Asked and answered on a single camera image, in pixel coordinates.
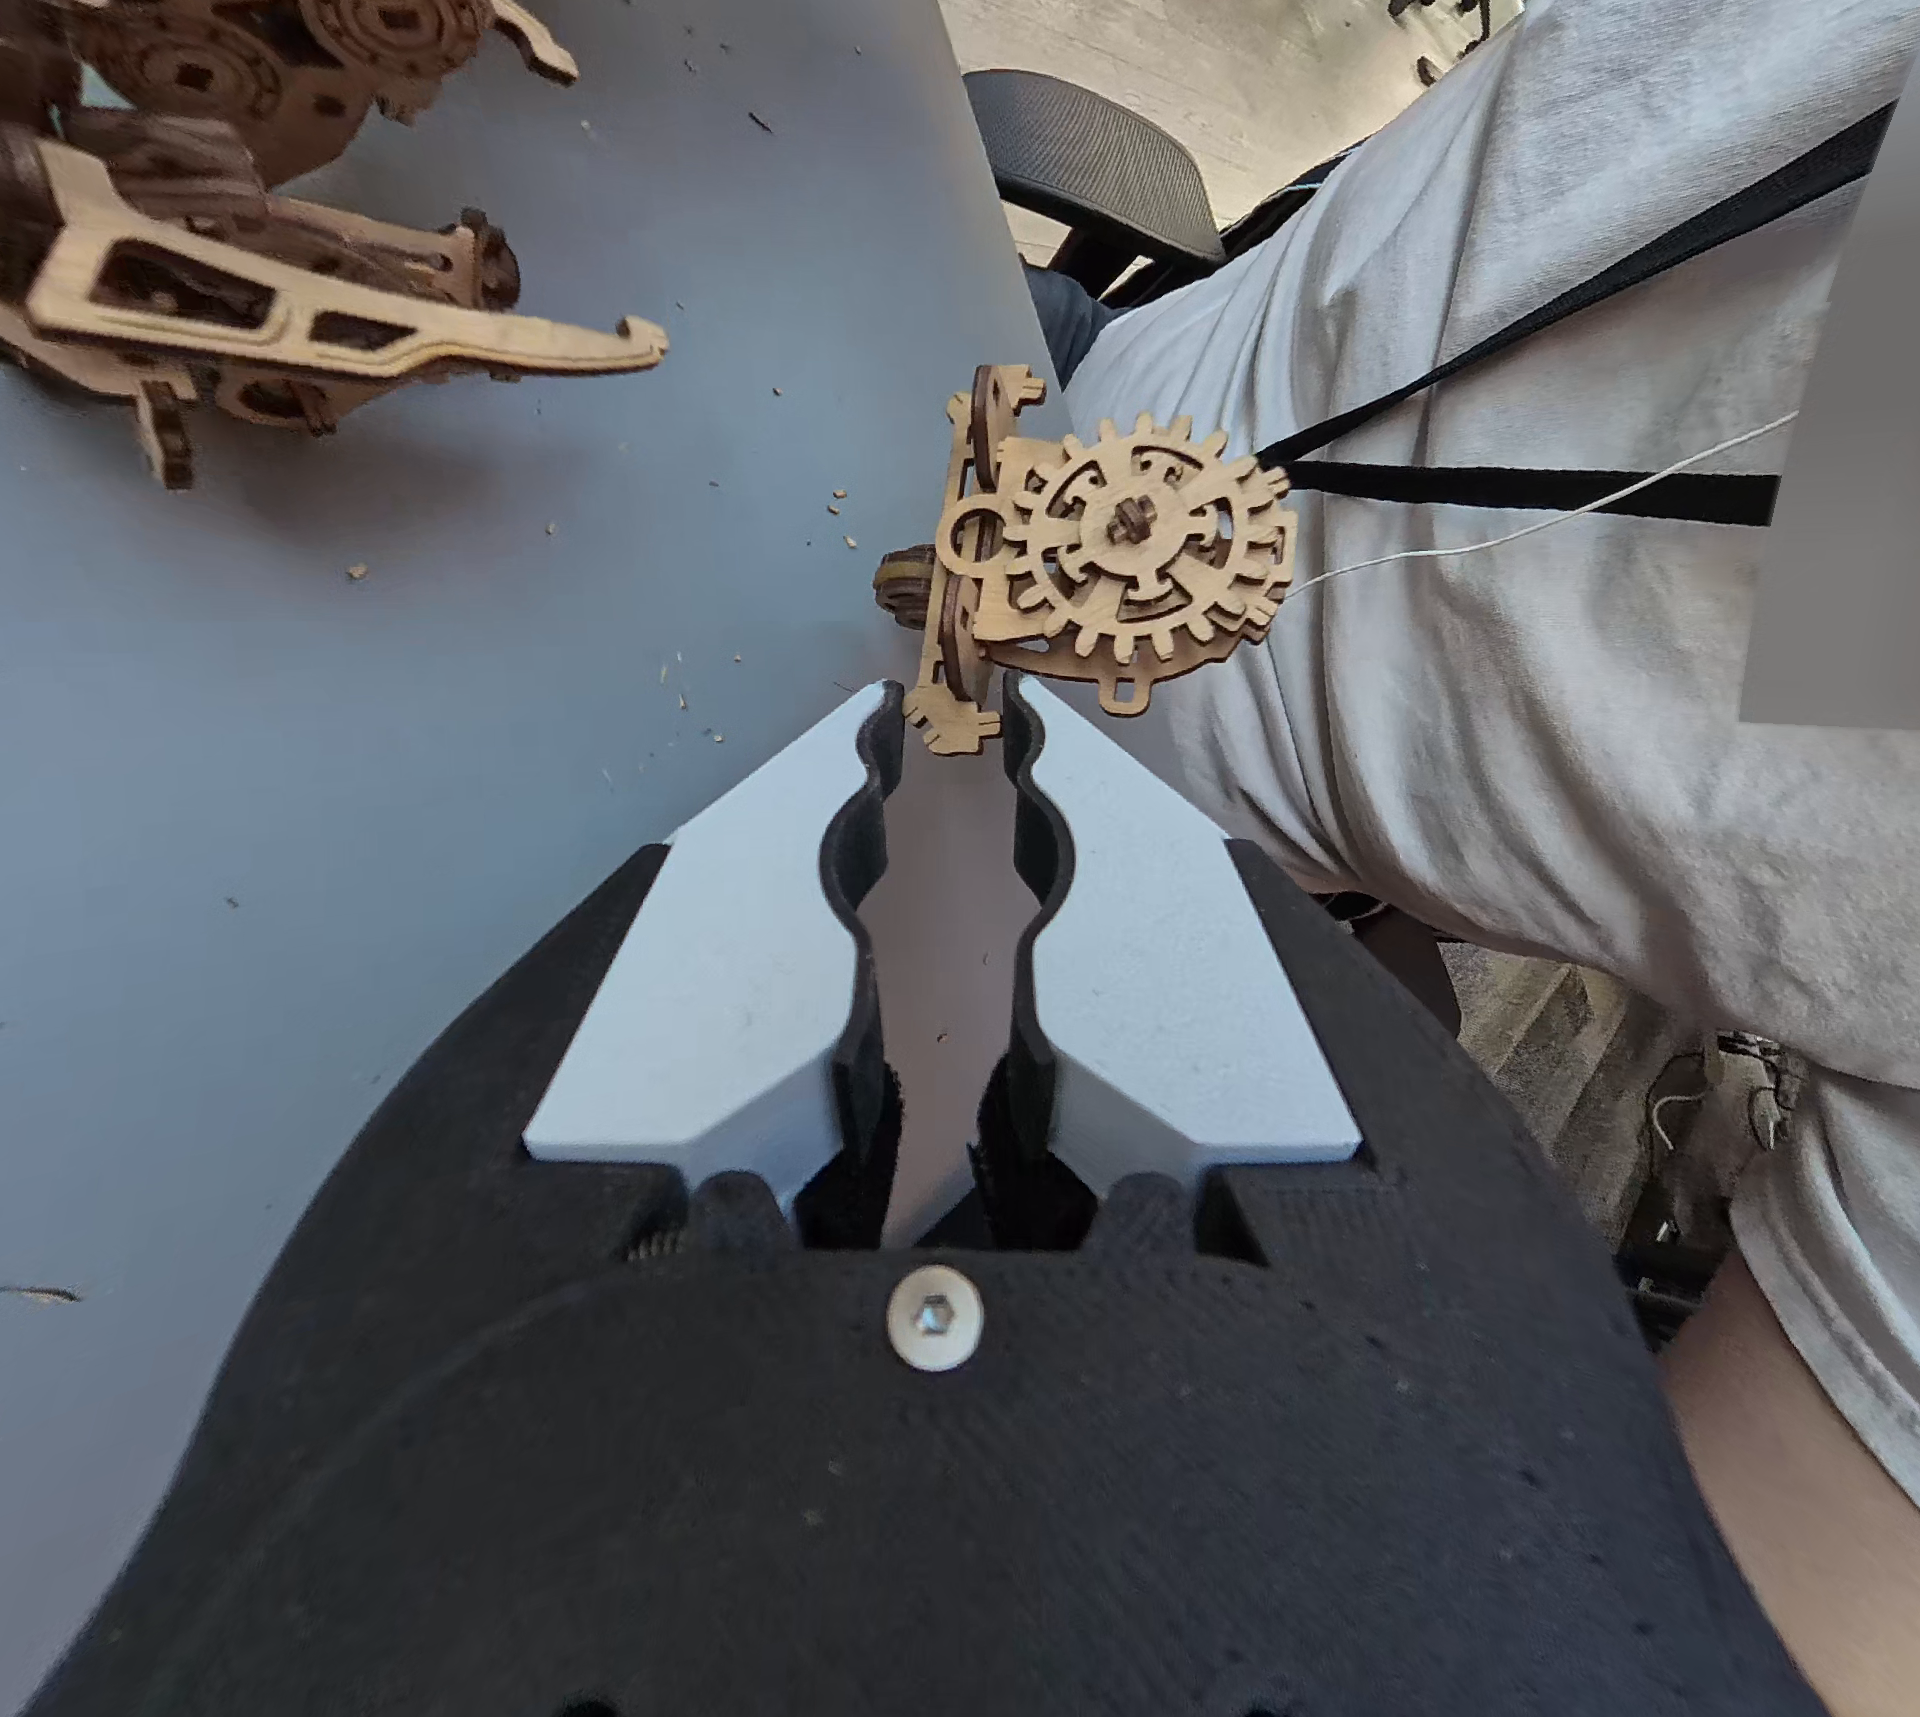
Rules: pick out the person's dark pants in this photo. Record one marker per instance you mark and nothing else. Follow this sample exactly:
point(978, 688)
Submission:
point(1074, 322)

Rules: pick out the wooden gear assembly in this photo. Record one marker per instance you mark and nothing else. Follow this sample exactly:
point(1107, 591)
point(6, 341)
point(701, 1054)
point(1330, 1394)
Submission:
point(1123, 549)

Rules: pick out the wooden mechanical model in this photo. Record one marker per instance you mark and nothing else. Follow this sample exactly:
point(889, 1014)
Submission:
point(267, 95)

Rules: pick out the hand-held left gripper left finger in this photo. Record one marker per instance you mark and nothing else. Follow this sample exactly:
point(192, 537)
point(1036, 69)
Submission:
point(701, 999)

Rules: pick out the black mesh office chair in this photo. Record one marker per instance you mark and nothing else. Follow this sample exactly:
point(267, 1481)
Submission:
point(1097, 154)

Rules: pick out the person's left forearm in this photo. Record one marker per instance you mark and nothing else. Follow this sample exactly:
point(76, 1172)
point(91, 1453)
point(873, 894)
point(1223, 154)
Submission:
point(1799, 1495)

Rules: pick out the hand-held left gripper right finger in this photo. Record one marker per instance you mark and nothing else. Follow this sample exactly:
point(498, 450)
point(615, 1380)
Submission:
point(1187, 999)

